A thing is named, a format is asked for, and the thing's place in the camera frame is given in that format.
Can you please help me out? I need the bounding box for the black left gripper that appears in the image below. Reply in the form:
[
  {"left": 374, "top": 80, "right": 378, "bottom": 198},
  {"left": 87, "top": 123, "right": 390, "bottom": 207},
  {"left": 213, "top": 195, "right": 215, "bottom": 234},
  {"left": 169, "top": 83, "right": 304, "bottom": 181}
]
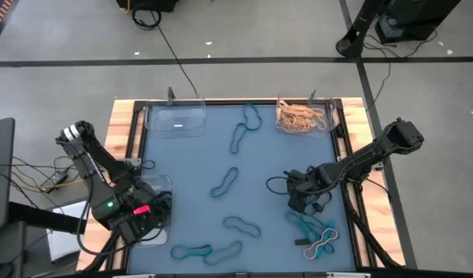
[{"left": 112, "top": 179, "right": 172, "bottom": 236}]

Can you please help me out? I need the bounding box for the black equipment box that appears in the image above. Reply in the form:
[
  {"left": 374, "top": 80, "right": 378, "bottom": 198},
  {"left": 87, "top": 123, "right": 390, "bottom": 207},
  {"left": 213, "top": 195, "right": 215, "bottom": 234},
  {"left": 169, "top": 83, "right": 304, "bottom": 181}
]
[{"left": 116, "top": 0, "right": 180, "bottom": 13}]

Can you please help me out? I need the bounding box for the tan rubber band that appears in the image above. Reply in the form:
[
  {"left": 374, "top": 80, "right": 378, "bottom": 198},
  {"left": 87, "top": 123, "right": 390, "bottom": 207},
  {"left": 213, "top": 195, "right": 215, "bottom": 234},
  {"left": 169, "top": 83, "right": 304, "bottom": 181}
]
[
  {"left": 302, "top": 227, "right": 340, "bottom": 260},
  {"left": 277, "top": 100, "right": 299, "bottom": 128},
  {"left": 294, "top": 115, "right": 327, "bottom": 132},
  {"left": 277, "top": 114, "right": 318, "bottom": 131},
  {"left": 282, "top": 106, "right": 326, "bottom": 120},
  {"left": 278, "top": 110, "right": 315, "bottom": 134}
]

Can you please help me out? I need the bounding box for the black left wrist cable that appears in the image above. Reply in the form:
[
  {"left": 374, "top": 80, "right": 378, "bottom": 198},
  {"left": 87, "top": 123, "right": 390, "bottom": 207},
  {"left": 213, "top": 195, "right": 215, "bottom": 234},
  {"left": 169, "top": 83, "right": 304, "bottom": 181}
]
[{"left": 77, "top": 185, "right": 125, "bottom": 258}]

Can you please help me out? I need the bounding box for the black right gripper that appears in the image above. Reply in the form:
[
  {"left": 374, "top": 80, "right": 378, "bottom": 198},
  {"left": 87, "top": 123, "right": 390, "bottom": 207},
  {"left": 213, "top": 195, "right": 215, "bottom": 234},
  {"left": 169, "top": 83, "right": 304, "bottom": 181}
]
[{"left": 287, "top": 184, "right": 325, "bottom": 214}]

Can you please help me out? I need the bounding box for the clear plastic basket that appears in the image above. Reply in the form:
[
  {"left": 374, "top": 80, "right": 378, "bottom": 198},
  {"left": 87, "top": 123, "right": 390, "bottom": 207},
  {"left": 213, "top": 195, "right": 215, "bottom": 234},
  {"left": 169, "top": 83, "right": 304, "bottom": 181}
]
[
  {"left": 124, "top": 174, "right": 175, "bottom": 248},
  {"left": 145, "top": 97, "right": 206, "bottom": 139},
  {"left": 275, "top": 97, "right": 337, "bottom": 139}
]

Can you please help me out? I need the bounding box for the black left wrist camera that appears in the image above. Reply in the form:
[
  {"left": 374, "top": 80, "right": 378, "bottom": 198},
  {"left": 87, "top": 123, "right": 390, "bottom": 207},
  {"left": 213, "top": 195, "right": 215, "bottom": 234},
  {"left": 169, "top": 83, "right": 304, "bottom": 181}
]
[{"left": 118, "top": 218, "right": 147, "bottom": 246}]

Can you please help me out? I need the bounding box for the dark grey monitor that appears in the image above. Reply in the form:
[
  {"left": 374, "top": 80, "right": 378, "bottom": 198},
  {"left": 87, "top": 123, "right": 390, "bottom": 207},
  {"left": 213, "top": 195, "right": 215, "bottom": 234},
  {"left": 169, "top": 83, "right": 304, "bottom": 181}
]
[{"left": 0, "top": 117, "right": 16, "bottom": 232}]

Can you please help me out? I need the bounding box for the white paper box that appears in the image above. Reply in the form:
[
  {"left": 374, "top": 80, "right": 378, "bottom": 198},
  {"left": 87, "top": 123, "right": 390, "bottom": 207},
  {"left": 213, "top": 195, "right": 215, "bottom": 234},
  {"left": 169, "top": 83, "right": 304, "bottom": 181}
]
[{"left": 46, "top": 200, "right": 91, "bottom": 263}]

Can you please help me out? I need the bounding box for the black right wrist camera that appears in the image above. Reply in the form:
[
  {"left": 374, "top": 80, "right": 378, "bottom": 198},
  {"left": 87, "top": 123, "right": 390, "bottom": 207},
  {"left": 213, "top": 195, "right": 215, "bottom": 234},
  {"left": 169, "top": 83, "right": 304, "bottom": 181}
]
[{"left": 284, "top": 169, "right": 309, "bottom": 186}]

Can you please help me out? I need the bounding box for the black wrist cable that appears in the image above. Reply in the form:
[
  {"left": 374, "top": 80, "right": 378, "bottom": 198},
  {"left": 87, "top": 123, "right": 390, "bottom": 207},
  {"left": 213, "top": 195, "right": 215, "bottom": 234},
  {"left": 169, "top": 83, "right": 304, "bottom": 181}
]
[
  {"left": 265, "top": 175, "right": 295, "bottom": 196},
  {"left": 77, "top": 185, "right": 125, "bottom": 258}
]

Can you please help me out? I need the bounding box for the black stand bar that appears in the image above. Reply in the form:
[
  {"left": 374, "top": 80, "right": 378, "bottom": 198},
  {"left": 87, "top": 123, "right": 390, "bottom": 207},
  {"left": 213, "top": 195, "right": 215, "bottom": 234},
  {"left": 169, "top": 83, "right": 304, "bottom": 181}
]
[{"left": 8, "top": 202, "right": 87, "bottom": 236}]

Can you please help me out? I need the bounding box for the black power adapter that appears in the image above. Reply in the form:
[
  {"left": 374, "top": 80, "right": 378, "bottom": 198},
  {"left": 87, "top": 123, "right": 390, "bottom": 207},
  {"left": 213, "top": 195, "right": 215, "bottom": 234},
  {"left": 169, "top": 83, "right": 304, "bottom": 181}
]
[{"left": 46, "top": 171, "right": 70, "bottom": 185}]

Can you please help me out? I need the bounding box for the yellow floor cable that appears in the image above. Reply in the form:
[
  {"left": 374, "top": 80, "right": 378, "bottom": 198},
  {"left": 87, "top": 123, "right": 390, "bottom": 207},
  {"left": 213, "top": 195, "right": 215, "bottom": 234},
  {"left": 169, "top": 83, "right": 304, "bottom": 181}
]
[{"left": 11, "top": 171, "right": 87, "bottom": 191}]

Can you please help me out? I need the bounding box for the black computer case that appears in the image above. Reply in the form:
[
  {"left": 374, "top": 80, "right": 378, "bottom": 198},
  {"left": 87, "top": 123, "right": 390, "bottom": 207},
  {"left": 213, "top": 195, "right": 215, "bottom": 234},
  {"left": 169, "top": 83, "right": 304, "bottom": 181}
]
[{"left": 375, "top": 0, "right": 462, "bottom": 44}]

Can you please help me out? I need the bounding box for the black coiled floor cable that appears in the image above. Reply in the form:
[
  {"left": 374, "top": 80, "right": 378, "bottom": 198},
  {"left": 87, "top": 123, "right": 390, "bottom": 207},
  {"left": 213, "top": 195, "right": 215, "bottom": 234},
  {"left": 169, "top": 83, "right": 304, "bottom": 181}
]
[{"left": 131, "top": 2, "right": 201, "bottom": 97}]

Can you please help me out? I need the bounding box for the bright teal rubber band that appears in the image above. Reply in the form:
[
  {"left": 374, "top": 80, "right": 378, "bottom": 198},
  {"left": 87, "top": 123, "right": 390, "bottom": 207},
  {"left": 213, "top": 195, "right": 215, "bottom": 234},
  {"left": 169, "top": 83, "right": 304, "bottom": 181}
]
[{"left": 315, "top": 219, "right": 337, "bottom": 259}]

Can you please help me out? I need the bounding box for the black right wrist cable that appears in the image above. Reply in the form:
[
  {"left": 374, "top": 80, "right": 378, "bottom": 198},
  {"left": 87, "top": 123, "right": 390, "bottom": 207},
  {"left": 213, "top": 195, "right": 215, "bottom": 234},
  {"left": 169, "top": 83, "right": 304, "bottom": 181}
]
[{"left": 265, "top": 175, "right": 295, "bottom": 196}]

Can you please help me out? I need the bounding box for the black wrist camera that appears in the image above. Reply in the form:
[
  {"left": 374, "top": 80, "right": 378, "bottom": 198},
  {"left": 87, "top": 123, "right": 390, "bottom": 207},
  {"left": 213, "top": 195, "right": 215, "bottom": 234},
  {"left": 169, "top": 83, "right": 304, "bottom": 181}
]
[
  {"left": 118, "top": 218, "right": 147, "bottom": 246},
  {"left": 284, "top": 169, "right": 309, "bottom": 186}
]

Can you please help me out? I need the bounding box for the black metal table frame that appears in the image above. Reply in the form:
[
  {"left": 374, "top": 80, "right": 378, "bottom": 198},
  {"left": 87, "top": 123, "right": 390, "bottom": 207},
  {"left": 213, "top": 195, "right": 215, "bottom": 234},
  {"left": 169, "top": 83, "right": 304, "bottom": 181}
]
[{"left": 122, "top": 97, "right": 359, "bottom": 273}]

